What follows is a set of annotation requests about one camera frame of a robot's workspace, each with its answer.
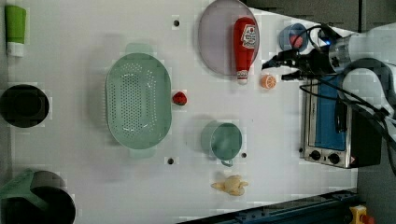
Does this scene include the small red toy tomato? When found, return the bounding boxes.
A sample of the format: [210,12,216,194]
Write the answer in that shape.
[172,91,188,105]

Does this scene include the grey oval plate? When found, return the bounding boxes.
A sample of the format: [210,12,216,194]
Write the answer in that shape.
[197,0,257,76]

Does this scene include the blue metal rail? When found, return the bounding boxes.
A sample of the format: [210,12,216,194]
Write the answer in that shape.
[178,190,360,224]

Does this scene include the red toy strawberry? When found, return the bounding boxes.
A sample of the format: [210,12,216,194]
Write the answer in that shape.
[290,35,304,49]

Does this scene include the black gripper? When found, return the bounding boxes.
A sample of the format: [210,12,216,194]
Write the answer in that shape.
[262,46,334,81]

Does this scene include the green mug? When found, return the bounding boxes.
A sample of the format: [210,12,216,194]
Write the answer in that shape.
[201,120,243,167]

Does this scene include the peeled toy banana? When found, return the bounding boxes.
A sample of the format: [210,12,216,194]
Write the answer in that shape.
[211,175,248,196]

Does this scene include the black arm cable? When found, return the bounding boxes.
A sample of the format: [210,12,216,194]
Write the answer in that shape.
[298,23,396,175]

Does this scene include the blue bowl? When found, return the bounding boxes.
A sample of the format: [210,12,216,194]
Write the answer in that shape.
[278,23,308,52]

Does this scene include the red plush ketchup bottle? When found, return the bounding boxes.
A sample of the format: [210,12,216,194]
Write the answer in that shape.
[233,17,256,85]

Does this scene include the black cylindrical cup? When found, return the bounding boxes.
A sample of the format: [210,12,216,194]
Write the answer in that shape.
[1,84,50,128]

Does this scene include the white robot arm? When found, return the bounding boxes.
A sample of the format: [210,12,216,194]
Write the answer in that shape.
[262,23,395,123]

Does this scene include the green colander basket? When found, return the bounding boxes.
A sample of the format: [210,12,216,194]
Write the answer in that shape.
[105,43,172,159]

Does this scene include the orange slice toy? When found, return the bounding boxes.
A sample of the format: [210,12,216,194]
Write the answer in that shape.
[261,75,276,90]

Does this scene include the green white bottle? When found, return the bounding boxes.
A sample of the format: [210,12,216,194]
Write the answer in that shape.
[5,5,27,57]

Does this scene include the yellow red clamp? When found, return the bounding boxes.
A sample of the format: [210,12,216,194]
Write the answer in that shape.
[349,205,375,224]

